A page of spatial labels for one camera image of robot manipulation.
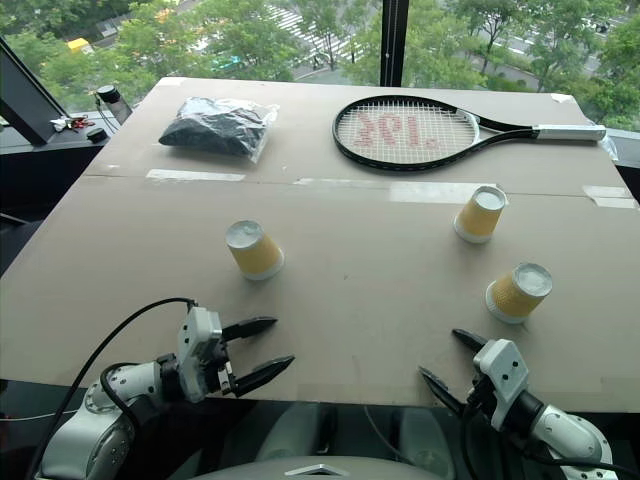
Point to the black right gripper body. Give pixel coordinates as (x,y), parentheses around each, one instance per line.
(481,395)

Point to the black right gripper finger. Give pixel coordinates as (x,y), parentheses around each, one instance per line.
(444,392)
(471,342)

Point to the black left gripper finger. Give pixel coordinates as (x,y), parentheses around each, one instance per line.
(262,375)
(250,327)

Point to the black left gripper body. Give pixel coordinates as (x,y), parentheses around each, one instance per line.
(219,370)

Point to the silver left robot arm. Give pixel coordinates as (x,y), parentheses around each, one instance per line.
(95,430)

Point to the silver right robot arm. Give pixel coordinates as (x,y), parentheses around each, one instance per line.
(570,440)

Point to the yellow white paper cup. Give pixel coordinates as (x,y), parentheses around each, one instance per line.
(478,218)
(256,256)
(514,296)

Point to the brown cardboard sheet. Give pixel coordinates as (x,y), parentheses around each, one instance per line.
(350,300)
(300,125)

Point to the silver robot torso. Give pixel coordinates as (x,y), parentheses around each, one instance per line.
(320,470)

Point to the wide white tape patch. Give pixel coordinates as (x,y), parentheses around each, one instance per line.
(440,192)

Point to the long white tape strip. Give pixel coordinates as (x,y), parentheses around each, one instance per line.
(195,175)

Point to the clear bag of black cloth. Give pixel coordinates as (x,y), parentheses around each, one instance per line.
(215,131)

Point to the white tape strips at edge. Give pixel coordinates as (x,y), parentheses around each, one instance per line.
(610,196)

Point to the black white tennis racket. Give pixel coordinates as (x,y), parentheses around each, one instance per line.
(565,133)

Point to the black round lid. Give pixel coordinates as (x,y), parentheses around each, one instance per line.
(96,134)

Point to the small white tape piece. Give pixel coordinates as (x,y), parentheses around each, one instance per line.
(561,98)

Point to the black cylindrical bottle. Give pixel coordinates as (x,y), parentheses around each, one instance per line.
(113,103)

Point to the white and red small clutter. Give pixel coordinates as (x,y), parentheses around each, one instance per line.
(64,123)

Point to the black window mullion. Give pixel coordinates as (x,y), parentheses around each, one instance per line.
(394,40)

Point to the black slanted window beam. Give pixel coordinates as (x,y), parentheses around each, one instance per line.
(25,95)

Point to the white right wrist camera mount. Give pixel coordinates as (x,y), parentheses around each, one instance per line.
(502,372)

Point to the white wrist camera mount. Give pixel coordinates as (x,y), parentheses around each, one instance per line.
(197,345)
(502,372)

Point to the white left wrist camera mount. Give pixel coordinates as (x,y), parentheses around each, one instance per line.
(197,345)

